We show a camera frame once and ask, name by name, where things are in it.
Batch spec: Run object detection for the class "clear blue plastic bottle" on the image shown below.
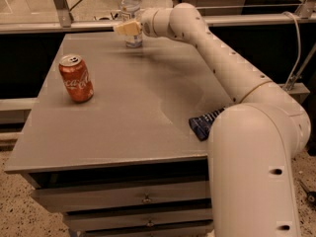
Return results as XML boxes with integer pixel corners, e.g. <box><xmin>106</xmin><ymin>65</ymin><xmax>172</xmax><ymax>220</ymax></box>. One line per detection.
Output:
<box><xmin>120</xmin><ymin>0</ymin><xmax>142</xmax><ymax>47</ymax></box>

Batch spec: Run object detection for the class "top grey drawer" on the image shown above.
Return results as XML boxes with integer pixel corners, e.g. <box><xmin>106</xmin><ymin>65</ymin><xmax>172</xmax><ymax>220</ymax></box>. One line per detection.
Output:
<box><xmin>32</xmin><ymin>180</ymin><xmax>210</xmax><ymax>212</ymax></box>

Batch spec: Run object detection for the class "grey drawer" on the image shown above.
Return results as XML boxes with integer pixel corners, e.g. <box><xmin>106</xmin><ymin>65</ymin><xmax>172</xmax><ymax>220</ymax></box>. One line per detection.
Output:
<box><xmin>84</xmin><ymin>220</ymin><xmax>213</xmax><ymax>237</ymax></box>
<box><xmin>32</xmin><ymin>180</ymin><xmax>210</xmax><ymax>212</ymax></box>
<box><xmin>64</xmin><ymin>208</ymin><xmax>212</xmax><ymax>231</ymax></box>

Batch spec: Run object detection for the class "middle grey drawer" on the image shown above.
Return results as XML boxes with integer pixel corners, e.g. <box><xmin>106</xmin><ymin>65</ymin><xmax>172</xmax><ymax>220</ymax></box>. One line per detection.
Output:
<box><xmin>64</xmin><ymin>208</ymin><xmax>212</xmax><ymax>231</ymax></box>

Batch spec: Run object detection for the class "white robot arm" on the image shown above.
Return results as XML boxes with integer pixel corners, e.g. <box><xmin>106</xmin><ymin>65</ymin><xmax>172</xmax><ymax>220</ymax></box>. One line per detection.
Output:
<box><xmin>115</xmin><ymin>3</ymin><xmax>311</xmax><ymax>237</ymax></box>

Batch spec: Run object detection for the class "metal railing frame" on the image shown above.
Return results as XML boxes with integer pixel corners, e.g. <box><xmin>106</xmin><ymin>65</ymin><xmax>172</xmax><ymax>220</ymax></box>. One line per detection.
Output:
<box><xmin>0</xmin><ymin>0</ymin><xmax>316</xmax><ymax>34</ymax></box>

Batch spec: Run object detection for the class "red coca-cola can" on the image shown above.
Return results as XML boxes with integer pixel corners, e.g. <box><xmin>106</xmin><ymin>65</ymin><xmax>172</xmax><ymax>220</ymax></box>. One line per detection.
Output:
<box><xmin>58</xmin><ymin>54</ymin><xmax>94</xmax><ymax>103</ymax></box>

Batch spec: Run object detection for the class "dark blue snack packet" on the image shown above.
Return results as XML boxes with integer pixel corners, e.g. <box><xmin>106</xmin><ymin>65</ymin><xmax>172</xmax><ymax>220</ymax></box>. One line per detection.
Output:
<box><xmin>189</xmin><ymin>108</ymin><xmax>224</xmax><ymax>141</ymax></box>

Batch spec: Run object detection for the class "bottom grey drawer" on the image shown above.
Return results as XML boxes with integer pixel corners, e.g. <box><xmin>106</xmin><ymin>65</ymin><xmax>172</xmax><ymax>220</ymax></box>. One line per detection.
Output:
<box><xmin>84</xmin><ymin>220</ymin><xmax>213</xmax><ymax>237</ymax></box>

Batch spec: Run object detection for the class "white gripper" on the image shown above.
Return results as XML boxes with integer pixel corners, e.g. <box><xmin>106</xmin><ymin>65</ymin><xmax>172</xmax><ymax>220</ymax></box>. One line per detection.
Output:
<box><xmin>114</xmin><ymin>8</ymin><xmax>174</xmax><ymax>38</ymax></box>

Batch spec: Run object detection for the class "grey drawer cabinet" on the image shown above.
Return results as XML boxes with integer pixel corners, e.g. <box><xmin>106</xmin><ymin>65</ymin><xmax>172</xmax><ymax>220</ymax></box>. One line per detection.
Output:
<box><xmin>4</xmin><ymin>32</ymin><xmax>231</xmax><ymax>237</ymax></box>

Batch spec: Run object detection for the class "black tool on floor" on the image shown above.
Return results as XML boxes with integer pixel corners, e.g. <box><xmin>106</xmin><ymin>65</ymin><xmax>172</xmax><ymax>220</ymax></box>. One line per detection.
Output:
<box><xmin>299</xmin><ymin>181</ymin><xmax>316</xmax><ymax>206</ymax></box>

